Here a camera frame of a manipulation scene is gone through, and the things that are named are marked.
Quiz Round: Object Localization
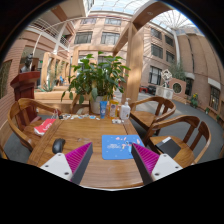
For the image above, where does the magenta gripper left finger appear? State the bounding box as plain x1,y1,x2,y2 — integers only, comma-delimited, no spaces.
41,143,93,185

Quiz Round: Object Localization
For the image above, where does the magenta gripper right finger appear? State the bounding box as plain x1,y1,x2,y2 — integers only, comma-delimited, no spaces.
131,143,182,185

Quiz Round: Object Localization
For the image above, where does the black computer mouse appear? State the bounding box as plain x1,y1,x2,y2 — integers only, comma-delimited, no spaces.
52,138,65,154

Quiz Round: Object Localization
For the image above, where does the blue mouse pad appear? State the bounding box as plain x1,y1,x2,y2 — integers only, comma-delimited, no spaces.
102,135,143,160

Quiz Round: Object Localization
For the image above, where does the black notebook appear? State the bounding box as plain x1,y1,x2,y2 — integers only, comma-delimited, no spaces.
156,137,181,158

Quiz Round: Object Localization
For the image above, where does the wooden chair right front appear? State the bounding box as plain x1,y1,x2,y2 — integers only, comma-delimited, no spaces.
143,115,211,168

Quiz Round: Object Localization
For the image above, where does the wooden chair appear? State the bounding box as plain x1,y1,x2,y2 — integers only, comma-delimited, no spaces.
8,98,62,151
143,115,211,168
130,96,176,130

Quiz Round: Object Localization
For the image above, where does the red book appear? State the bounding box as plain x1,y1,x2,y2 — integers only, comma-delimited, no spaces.
34,118,55,136

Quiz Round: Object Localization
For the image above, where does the wooden chair right rear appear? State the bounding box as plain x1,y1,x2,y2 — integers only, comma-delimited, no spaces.
130,96,176,130

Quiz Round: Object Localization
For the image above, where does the white pump bottle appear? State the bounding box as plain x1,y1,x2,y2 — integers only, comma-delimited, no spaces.
120,99,131,120

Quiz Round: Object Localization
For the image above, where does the blue tube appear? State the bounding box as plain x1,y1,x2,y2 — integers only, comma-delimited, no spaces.
100,101,107,119

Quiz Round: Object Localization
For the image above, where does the yellow-capped bottle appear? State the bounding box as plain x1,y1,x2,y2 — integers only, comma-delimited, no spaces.
109,100,119,118

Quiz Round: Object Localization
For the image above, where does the wooden chair left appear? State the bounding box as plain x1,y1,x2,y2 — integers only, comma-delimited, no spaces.
8,98,62,151

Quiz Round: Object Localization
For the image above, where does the white sculpture on plinth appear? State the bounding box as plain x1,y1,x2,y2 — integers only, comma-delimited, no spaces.
156,69,173,99

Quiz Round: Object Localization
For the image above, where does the green potted plant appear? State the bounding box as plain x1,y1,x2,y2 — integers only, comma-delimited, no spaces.
61,54,130,114

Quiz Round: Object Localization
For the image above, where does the bronze bust statue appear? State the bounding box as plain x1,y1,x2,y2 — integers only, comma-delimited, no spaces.
20,53,33,73

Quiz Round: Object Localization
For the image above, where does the red wooden pedestal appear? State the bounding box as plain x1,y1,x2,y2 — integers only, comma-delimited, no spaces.
10,71,40,101

